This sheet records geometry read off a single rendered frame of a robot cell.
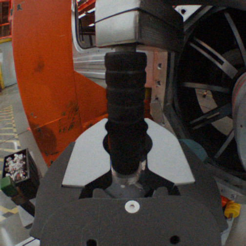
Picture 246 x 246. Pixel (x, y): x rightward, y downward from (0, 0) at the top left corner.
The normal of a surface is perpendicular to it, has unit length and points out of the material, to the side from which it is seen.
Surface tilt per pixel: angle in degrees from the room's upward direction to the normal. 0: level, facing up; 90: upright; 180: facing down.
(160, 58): 90
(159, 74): 90
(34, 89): 90
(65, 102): 90
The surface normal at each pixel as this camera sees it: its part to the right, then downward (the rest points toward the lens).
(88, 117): 0.70, 0.34
